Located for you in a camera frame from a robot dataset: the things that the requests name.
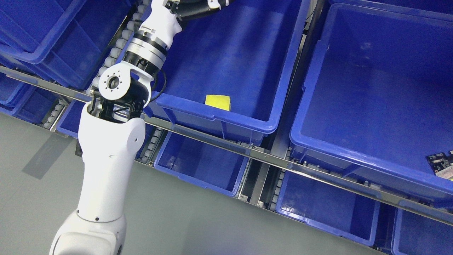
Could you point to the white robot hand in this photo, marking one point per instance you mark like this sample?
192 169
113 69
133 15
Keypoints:
162 25

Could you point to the yellow foam block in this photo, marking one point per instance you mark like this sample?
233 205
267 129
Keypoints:
218 101

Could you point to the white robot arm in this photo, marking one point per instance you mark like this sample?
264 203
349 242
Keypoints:
122 93

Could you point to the blue bin lower middle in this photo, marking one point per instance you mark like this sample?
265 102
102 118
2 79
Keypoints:
201 164

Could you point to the blue plastic bin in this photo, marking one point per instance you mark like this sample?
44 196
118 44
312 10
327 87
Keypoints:
378 95
245 51

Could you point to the blue bin stacked left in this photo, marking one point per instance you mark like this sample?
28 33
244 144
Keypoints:
59 40

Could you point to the blue bin lower left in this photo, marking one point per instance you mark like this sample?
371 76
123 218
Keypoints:
24 101

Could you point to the blue plastic bin right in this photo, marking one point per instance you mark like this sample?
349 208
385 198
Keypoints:
378 95

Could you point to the blue bin lower right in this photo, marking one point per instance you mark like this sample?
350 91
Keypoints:
327 208

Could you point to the green circuit board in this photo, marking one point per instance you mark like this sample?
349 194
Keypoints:
442 164

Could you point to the blue bin lower corner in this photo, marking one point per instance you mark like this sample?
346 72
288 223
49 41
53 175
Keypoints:
417 235

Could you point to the metal shelf rail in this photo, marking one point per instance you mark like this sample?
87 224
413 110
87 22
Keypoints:
247 152

